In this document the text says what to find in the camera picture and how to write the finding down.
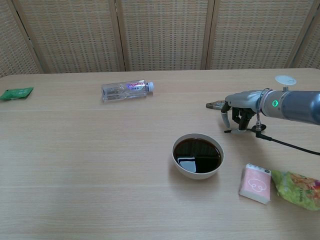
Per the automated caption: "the translucent correction tape dispenser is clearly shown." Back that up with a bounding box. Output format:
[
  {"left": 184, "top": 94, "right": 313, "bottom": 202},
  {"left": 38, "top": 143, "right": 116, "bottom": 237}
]
[{"left": 205, "top": 99, "right": 227, "bottom": 111}]

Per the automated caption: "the green snack bag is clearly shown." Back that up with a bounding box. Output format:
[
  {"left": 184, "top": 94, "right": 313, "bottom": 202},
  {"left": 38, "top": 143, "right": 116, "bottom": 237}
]
[{"left": 270, "top": 169, "right": 320, "bottom": 212}]

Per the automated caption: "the dark liquid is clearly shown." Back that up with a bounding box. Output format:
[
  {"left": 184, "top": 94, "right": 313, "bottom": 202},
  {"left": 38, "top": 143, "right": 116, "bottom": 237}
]
[{"left": 173, "top": 136, "right": 223, "bottom": 174}]

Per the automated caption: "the green sachet packet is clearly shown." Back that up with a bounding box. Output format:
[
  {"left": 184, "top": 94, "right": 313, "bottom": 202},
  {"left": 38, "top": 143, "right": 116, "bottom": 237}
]
[{"left": 0, "top": 86, "right": 35, "bottom": 101}]

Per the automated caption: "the white ceramic bowl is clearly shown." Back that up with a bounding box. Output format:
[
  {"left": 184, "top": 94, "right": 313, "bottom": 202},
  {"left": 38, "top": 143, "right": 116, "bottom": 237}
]
[{"left": 171, "top": 133, "right": 225, "bottom": 181}]

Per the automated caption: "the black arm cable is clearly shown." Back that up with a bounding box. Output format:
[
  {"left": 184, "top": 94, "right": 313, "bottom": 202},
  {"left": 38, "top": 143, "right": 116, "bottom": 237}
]
[{"left": 254, "top": 119, "right": 320, "bottom": 156}]

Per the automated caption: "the woven bamboo folding screen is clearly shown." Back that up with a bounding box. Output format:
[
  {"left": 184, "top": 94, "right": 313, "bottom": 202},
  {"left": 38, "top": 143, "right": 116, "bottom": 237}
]
[{"left": 0, "top": 0, "right": 320, "bottom": 78}]

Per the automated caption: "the black plastic spoon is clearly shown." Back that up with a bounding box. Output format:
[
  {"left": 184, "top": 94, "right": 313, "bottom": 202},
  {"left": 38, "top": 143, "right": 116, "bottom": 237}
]
[{"left": 223, "top": 124, "right": 267, "bottom": 134}]

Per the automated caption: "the white round table grommet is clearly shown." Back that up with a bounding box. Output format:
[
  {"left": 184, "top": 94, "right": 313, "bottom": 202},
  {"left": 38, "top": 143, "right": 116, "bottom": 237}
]
[{"left": 274, "top": 74, "right": 297, "bottom": 86}]

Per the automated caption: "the clear plastic water bottle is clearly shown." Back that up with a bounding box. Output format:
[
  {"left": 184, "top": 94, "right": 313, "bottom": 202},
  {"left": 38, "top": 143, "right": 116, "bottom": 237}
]
[{"left": 100, "top": 79, "right": 156, "bottom": 103}]

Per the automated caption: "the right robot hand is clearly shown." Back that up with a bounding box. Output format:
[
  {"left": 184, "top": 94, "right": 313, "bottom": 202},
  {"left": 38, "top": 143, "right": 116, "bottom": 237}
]
[{"left": 220, "top": 89, "right": 264, "bottom": 133}]

